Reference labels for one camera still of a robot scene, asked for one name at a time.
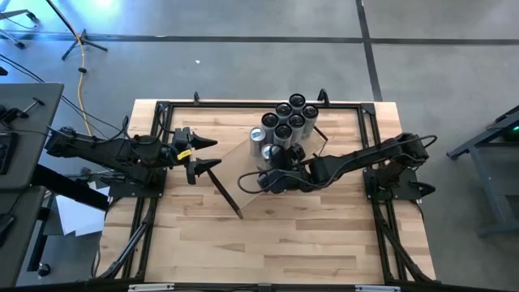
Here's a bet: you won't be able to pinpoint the black support beam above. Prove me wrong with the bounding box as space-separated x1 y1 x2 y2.
31 164 111 212

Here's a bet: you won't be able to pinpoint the Celsius Peach Vibe can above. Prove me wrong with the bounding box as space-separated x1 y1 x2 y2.
261 112 280 135

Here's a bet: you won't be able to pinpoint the beverage can with silver lid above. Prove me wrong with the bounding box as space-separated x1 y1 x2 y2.
249 127 268 158
255 143 281 171

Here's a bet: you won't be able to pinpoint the white can with blue band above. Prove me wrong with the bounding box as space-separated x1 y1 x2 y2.
275 102 294 122
286 113 307 145

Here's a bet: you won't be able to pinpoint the yellow floor cable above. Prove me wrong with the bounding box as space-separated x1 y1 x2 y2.
76 40 92 127

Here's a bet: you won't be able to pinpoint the grey desk frame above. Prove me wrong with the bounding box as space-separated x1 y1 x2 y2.
445 104 519 238

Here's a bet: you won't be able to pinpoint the silver metal bracket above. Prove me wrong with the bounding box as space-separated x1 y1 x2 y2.
127 283 175 292
354 285 401 292

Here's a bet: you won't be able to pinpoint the white paper sheets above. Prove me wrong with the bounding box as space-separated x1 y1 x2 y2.
54 182 110 238

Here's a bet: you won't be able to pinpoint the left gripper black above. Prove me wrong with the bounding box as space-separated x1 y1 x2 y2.
172 127 223 186

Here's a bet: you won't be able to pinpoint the black keyboard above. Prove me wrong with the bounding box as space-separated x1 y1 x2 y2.
0 131 19 176

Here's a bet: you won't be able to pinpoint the black tripod stand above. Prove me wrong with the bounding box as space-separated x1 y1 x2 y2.
45 0 109 62

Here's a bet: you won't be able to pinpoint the white chair base legs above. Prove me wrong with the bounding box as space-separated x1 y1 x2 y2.
0 7 41 50

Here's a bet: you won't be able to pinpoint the black clamp tool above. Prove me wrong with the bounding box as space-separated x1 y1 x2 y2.
0 97 46 125

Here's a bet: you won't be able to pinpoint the grey desk top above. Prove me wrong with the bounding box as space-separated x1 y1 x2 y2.
0 185 46 289
0 82 65 191

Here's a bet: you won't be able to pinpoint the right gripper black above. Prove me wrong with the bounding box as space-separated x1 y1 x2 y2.
257 144 311 195

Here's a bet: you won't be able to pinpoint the silver Celsius beverage can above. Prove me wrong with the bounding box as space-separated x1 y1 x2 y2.
302 104 320 140

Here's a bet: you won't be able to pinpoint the slim beverage can black lid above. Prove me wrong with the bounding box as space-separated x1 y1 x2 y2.
273 123 293 149
288 92 307 110

